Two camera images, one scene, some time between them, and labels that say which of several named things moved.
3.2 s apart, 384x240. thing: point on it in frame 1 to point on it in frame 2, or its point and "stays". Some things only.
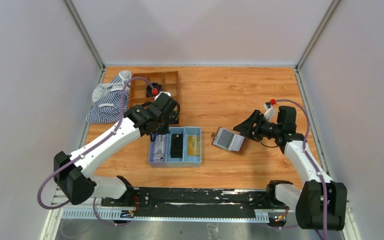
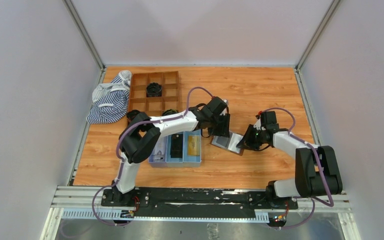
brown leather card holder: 227,140 stays
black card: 176,146 stays
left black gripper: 163,124 to 221,123
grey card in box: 159,151 stays
